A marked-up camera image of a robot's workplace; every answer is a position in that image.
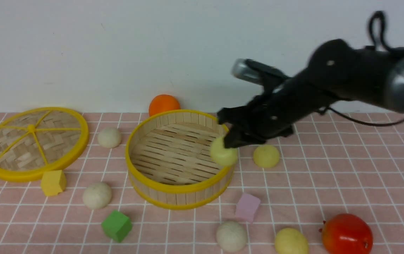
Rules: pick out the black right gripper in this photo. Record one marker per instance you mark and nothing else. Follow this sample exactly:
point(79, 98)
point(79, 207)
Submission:
point(272, 114)

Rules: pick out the yellow bun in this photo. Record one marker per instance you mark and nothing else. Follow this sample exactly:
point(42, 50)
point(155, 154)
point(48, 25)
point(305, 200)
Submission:
point(222, 156)
point(291, 241)
point(266, 156)

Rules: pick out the white bun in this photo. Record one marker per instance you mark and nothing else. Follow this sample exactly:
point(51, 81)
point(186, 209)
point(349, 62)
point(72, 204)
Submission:
point(109, 137)
point(97, 195)
point(231, 236)

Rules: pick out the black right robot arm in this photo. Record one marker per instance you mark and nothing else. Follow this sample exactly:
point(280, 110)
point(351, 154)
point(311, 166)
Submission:
point(334, 72)

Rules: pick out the bamboo steamer tray yellow rim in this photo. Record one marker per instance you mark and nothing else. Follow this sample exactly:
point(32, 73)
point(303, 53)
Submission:
point(169, 163)

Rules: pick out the bamboo steamer lid yellow rim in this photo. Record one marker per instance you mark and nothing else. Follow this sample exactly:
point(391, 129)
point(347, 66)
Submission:
point(41, 140)

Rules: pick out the pink grid tablecloth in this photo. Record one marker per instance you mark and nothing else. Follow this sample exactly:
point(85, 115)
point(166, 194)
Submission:
point(329, 166)

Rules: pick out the pink foam cube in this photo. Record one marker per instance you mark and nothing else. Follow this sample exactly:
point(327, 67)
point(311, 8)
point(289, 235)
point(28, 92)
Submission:
point(247, 207)

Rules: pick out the orange fruit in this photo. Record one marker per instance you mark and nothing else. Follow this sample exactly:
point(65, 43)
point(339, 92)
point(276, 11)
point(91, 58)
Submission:
point(163, 103)

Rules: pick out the red pomegranate fruit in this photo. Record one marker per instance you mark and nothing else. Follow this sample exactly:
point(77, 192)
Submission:
point(346, 233)

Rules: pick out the green foam cube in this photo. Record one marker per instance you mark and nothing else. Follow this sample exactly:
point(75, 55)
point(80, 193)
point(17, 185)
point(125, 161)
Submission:
point(117, 226)

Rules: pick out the yellow foam cube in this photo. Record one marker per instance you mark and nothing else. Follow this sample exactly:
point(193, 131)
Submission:
point(53, 182)

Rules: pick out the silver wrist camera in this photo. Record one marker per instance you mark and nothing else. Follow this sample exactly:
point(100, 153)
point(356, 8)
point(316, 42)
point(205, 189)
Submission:
point(254, 72)

